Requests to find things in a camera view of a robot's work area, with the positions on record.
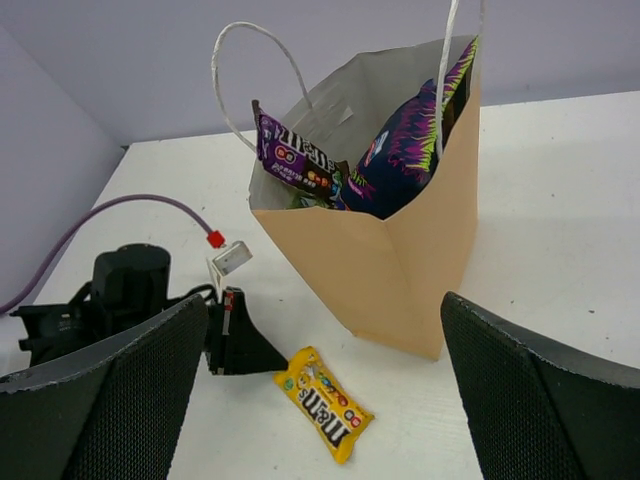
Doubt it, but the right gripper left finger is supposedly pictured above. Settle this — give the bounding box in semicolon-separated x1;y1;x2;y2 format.
1;295;208;479

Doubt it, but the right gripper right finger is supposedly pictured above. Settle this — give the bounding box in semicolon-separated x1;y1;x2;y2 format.
441;292;639;479

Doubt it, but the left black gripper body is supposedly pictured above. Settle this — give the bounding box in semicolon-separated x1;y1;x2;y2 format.
164;283;234;376

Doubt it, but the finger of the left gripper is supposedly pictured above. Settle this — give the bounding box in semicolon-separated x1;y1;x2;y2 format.
219;287;288;375

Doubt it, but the yellow M&M's packet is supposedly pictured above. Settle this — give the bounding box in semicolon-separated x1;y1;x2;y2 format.
273;346;375;464

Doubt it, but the green snack packet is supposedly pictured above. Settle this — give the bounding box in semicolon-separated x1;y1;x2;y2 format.
287;191;328;209

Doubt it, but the purple M&M's packet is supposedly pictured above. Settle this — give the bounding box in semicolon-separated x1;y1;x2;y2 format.
252;100;349;207

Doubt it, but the blue purple snack bag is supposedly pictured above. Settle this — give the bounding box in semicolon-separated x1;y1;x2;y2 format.
340;37;480;221

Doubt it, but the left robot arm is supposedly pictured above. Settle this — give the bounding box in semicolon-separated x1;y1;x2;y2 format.
12;244;288;375

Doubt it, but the brown paper bag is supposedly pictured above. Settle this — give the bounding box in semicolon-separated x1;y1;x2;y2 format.
210;0;487;361

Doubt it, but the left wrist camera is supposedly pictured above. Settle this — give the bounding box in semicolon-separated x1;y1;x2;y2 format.
206;240;253;300

